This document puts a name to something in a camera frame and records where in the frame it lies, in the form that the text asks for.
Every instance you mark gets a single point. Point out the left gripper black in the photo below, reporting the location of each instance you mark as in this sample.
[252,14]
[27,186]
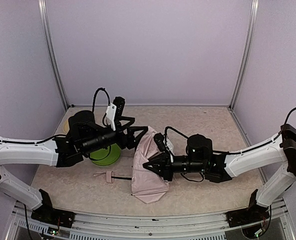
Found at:
[125,135]

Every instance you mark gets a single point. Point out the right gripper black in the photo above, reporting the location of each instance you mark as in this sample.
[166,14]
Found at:
[166,164]

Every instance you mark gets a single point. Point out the pink and black umbrella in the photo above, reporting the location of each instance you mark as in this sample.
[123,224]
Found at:
[146,185]

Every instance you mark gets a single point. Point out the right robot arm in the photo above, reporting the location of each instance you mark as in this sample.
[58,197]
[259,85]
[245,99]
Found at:
[218,167]

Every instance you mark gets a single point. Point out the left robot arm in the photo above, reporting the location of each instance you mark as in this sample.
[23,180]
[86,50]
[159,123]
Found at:
[62,151]

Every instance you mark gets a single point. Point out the green plate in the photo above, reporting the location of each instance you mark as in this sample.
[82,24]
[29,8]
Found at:
[106,156]

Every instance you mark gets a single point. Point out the beige plate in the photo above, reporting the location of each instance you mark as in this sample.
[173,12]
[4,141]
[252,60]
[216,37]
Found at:
[65,127]

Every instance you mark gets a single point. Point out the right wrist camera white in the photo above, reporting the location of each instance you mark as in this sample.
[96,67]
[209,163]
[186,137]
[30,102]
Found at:
[163,144]

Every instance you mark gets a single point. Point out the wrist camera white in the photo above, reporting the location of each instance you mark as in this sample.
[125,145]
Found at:
[163,144]
[113,111]

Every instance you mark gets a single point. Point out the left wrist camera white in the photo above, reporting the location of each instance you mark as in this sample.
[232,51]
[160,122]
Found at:
[113,111]

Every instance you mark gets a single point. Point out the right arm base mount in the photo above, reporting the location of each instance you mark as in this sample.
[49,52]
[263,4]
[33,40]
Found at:
[243,216]

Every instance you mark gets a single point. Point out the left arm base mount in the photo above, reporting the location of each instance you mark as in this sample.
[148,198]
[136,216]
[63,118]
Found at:
[56,217]

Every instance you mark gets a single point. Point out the front aluminium rail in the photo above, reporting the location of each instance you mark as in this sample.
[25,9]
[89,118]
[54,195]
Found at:
[207,226]

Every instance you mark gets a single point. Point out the left aluminium corner post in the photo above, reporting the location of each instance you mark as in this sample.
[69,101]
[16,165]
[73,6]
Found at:
[50,48]

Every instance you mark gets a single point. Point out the aluminium corner post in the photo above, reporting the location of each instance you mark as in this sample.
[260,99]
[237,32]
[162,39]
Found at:
[50,48]
[246,53]

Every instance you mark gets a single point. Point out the right aluminium corner post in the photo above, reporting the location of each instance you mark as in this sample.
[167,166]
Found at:
[246,53]

